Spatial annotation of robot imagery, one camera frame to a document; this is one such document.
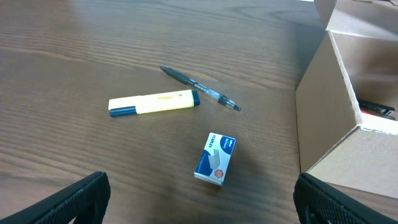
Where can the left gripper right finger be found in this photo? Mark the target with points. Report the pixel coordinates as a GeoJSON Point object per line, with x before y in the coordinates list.
{"type": "Point", "coordinates": [319, 203]}

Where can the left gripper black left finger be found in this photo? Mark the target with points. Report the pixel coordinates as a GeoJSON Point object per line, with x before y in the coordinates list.
{"type": "Point", "coordinates": [83, 202]}

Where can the cardboard box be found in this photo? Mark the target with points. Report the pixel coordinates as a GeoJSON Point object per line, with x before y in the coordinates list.
{"type": "Point", "coordinates": [357, 60]}

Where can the yellow highlighter marker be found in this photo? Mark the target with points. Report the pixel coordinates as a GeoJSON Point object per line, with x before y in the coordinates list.
{"type": "Point", "coordinates": [134, 105]}

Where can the blue white staples box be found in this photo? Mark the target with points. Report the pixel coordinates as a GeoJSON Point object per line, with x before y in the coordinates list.
{"type": "Point", "coordinates": [213, 164]}

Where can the black ballpoint pen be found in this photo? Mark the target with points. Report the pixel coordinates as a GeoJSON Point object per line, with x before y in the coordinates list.
{"type": "Point", "coordinates": [220, 98]}

